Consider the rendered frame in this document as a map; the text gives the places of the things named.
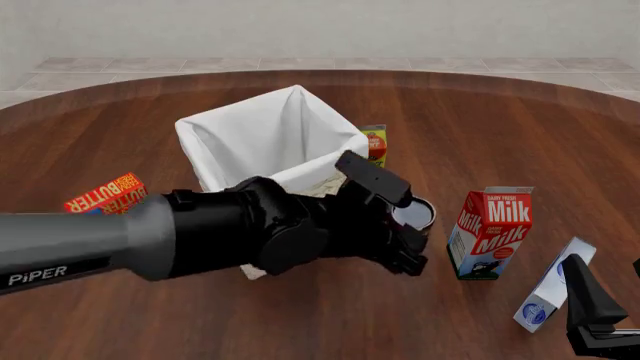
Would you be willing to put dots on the red and white milk carton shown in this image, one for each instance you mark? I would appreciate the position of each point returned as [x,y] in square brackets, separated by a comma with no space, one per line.
[492,232]

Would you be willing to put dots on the basket with white cloth lining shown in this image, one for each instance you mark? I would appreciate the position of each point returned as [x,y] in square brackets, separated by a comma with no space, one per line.
[272,138]

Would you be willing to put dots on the red butter box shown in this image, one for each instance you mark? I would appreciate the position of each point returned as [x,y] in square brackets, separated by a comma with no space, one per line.
[107,197]

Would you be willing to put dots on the grey and black left robot arm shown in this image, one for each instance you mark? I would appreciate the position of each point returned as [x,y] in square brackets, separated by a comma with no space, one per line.
[150,236]

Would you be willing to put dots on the tomato sauce tin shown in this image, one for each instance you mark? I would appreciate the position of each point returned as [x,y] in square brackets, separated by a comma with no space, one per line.
[419,215]

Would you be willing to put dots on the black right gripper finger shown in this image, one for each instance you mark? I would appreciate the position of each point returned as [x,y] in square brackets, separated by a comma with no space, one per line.
[592,296]
[637,268]

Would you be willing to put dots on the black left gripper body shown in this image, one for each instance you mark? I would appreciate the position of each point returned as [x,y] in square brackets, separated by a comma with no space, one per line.
[400,249]

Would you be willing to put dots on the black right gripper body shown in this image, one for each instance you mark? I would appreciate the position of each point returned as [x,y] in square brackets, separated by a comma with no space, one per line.
[605,339]

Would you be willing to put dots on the white and blue food box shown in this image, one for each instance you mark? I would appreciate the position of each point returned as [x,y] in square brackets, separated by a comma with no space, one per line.
[547,288]

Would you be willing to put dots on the yellow and orange food box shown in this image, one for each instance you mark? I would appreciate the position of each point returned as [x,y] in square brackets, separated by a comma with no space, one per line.
[377,144]

